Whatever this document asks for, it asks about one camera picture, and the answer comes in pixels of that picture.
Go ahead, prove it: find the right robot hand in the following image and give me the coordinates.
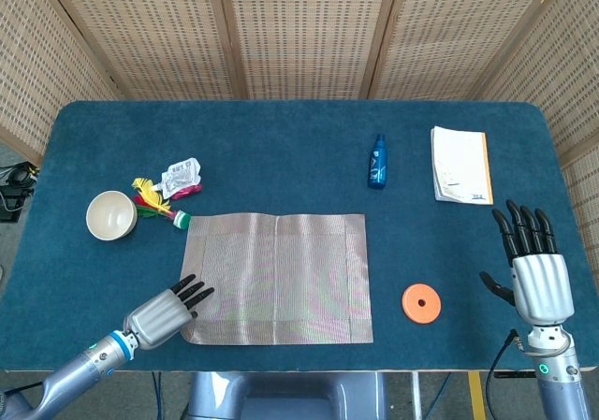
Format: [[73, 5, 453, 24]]
[[478, 198, 576, 326]]

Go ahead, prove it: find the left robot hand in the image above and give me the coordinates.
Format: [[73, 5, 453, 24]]
[[122, 273, 215, 351]]

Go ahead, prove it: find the white bowl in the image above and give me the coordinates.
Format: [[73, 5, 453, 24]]
[[85, 190, 139, 242]]

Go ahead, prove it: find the beige woven placemat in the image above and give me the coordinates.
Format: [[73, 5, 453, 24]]
[[180, 211, 374, 346]]

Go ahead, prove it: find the colourful feather shuttlecock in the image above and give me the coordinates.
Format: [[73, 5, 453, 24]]
[[131, 177, 192, 232]]

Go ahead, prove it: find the orange disc with hole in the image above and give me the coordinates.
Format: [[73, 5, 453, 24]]
[[401, 282, 443, 326]]

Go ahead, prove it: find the crumpled silver snack wrapper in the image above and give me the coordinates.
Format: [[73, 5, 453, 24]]
[[158, 156, 205, 201]]

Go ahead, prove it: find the white notebook with orange spine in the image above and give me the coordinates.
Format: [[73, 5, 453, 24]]
[[430, 125, 495, 206]]

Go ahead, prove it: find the grey-blue robot torso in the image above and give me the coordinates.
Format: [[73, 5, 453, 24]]
[[184, 370, 389, 420]]

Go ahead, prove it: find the white table leg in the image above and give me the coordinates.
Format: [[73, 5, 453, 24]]
[[409, 371, 423, 420]]

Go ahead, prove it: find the blue plastic bottle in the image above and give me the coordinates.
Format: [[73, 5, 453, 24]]
[[367, 133, 387, 191]]

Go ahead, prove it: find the blue carpet table cover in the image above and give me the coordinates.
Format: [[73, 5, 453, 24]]
[[2, 100, 584, 373]]

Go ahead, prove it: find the bamboo folding screen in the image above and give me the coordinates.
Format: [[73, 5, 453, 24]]
[[0, 0, 599, 262]]

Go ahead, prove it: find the blue cable under table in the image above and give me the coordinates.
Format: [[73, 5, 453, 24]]
[[150, 371, 165, 420], [432, 372, 453, 420]]

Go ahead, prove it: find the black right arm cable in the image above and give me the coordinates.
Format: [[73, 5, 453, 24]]
[[484, 328, 523, 420]]

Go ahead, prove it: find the black equipment with cables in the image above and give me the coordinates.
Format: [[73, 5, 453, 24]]
[[0, 160, 41, 224]]

